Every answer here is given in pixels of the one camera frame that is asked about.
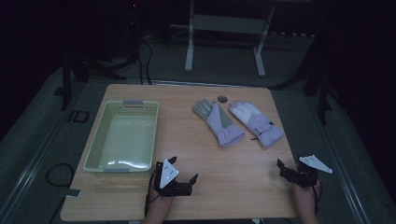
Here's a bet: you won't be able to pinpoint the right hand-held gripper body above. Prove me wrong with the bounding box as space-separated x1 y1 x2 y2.
293 154 333 189

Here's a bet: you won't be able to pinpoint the person's right hand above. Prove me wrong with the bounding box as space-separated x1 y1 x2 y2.
292 181 322 203

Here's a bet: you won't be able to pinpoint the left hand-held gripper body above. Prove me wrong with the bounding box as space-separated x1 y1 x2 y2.
154 158 194 198

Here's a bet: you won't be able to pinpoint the purple glove with grey palm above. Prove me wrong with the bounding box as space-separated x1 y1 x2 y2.
191 99 246 148

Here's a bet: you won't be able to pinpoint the person's left hand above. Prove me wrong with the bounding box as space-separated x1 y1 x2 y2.
148 186 176 209

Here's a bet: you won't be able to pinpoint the black hanging cables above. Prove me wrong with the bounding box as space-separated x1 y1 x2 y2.
136 38 154 86

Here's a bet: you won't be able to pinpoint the black looped floor cable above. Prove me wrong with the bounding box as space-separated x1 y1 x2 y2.
45 162 76 189

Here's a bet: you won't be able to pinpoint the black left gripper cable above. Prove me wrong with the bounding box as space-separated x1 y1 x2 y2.
144 170 161 217

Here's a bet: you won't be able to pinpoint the white metal desk frame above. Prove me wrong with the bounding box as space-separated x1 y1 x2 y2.
184 0 276 78

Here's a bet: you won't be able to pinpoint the purple and white glove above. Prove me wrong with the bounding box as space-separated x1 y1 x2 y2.
229 101 285 149

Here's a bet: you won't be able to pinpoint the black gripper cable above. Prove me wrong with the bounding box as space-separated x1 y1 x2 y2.
312 178 323 217
144 170 161 217

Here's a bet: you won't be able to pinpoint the pale green plastic basket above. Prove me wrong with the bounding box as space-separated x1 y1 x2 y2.
82 99 160 174

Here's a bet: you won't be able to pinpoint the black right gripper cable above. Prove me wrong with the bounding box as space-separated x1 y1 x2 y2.
312 178 323 217

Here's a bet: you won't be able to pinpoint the black metal stand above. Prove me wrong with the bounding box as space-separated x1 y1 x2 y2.
53 52 127 112
303 66 335 126

